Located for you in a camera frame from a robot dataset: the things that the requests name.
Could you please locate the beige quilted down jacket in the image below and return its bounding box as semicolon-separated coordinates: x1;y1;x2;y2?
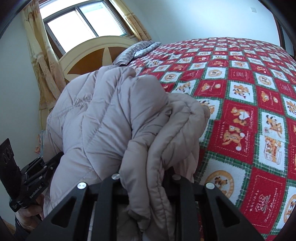
43;66;210;240

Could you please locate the person's left hand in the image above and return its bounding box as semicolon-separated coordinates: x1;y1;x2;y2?
15;194;44;232

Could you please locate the red checkered cartoon bedspread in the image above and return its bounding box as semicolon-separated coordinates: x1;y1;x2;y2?
130;37;295;240

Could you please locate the yellow left window curtain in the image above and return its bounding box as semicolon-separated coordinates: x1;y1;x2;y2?
21;1;66;157

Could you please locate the cream and brown headboard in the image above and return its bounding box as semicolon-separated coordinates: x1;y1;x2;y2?
59;36;137;81

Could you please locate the grey striped pillow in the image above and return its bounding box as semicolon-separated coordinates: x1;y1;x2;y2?
112;41;162;66

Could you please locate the yellow patterned curtain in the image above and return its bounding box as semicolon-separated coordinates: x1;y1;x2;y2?
110;0;152;41

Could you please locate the window with metal frame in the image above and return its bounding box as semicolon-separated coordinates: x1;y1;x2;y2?
39;1;133;58

